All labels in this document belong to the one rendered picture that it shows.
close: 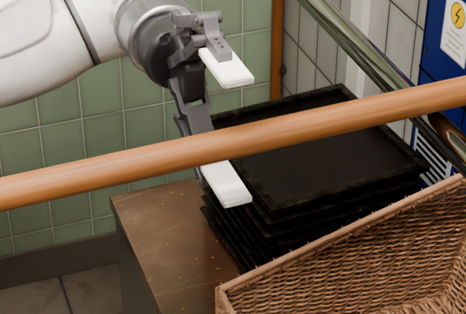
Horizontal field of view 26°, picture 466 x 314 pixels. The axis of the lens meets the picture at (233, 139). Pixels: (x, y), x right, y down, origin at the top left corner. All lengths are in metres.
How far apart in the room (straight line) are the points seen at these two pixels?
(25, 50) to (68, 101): 1.19
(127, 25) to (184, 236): 0.75
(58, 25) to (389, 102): 0.40
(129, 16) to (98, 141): 1.32
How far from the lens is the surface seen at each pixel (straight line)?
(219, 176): 1.02
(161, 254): 1.77
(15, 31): 1.16
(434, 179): 1.80
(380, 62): 1.13
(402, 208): 1.53
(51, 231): 2.55
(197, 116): 1.06
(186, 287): 1.71
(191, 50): 1.00
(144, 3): 1.12
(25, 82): 1.18
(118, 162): 0.91
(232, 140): 0.94
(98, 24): 1.17
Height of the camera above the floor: 1.73
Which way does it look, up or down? 34 degrees down
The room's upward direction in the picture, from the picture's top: straight up
